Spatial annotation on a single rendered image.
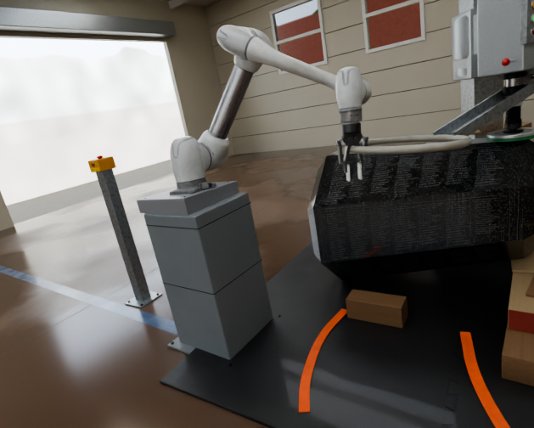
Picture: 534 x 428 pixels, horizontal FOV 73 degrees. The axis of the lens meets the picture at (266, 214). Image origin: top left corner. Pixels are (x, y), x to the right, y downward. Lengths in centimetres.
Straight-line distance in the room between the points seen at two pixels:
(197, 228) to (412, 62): 719
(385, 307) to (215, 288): 88
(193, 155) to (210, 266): 55
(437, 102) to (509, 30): 636
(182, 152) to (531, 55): 159
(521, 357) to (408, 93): 710
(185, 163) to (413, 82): 699
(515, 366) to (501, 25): 142
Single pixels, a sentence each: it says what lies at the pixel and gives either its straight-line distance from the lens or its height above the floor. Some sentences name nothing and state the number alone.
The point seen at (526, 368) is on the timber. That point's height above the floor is 9.
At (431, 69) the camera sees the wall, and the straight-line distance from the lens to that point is 832.
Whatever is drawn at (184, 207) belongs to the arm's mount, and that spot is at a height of 84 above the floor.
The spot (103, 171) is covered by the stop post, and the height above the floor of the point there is 99.
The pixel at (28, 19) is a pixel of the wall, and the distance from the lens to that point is 802.
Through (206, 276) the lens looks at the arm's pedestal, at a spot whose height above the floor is 50.
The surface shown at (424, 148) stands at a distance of 142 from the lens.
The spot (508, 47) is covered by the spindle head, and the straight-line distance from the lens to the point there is 201.
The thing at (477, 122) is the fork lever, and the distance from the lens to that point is 185.
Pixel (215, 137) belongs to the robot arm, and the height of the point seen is 111.
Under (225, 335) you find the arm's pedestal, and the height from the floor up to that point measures 16.
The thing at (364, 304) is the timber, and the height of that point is 12.
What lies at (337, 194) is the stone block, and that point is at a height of 68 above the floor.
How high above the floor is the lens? 122
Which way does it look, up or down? 16 degrees down
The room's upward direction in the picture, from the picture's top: 11 degrees counter-clockwise
